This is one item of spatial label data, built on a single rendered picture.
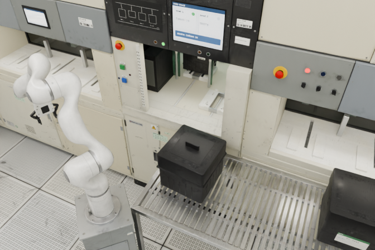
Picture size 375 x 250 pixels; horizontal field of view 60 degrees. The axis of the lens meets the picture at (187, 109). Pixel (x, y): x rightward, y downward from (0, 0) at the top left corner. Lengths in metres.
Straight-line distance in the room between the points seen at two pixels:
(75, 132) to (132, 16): 0.73
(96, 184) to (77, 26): 1.01
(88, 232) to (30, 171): 1.58
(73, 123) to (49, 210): 1.54
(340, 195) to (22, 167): 2.66
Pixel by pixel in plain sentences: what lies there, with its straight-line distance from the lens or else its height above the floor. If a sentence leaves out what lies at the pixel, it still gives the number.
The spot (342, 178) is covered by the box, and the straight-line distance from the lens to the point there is 1.81.
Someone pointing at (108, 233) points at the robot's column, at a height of 0.73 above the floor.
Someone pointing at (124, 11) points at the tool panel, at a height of 1.58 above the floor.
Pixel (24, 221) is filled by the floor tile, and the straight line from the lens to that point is 2.98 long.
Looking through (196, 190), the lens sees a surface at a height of 0.86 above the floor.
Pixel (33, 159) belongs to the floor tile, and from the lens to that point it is 3.40.
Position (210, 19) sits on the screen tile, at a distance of 1.66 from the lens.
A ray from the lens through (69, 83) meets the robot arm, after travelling 1.52.
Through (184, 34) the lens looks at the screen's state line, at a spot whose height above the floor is 1.51.
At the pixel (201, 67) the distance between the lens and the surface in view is 2.47.
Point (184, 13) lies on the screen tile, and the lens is 1.71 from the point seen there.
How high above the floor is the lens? 2.29
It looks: 39 degrees down
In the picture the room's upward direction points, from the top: straight up
